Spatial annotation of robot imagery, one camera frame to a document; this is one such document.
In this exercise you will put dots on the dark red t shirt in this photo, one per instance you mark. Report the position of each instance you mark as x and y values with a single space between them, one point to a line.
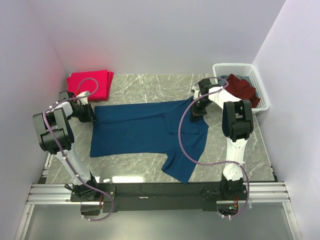
241 88

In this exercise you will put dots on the blue polo t shirt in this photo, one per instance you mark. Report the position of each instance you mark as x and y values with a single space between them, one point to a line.
155 127

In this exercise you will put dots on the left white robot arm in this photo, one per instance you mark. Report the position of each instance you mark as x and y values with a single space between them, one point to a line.
55 135

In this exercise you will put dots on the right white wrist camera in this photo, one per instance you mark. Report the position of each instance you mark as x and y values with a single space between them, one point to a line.
196 94

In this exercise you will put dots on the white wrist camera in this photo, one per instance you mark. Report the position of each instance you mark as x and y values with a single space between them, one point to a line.
82 98
196 94

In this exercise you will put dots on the grey blue t shirt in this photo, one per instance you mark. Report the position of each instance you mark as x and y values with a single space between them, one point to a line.
238 76

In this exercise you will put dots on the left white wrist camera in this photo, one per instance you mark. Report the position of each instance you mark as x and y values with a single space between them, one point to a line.
82 98

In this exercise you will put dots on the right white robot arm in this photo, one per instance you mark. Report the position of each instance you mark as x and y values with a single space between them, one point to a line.
237 125

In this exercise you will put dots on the folded red t shirt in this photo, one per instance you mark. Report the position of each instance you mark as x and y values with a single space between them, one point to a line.
103 77

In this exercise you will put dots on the white plastic laundry basket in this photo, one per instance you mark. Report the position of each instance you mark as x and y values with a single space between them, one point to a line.
245 70

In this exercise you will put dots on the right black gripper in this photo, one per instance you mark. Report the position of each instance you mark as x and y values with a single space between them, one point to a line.
197 114

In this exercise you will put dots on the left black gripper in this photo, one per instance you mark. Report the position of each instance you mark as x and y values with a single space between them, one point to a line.
90 115

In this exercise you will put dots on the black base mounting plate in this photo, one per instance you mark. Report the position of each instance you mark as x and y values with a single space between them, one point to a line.
115 197

